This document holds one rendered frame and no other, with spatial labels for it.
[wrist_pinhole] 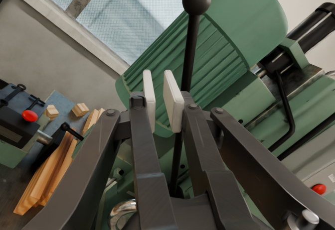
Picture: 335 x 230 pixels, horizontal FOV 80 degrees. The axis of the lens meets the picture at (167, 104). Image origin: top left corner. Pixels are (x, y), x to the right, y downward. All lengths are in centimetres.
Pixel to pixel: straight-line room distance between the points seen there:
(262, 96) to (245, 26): 16
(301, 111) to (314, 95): 4
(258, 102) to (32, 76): 186
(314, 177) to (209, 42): 34
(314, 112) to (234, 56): 21
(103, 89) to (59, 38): 55
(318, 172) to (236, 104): 20
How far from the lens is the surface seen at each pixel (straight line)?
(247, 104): 44
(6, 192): 56
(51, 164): 55
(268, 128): 46
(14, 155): 56
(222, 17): 36
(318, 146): 52
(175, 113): 16
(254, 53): 39
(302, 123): 49
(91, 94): 203
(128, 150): 55
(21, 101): 58
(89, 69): 191
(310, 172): 50
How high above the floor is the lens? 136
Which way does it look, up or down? 15 degrees down
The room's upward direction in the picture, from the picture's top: 48 degrees clockwise
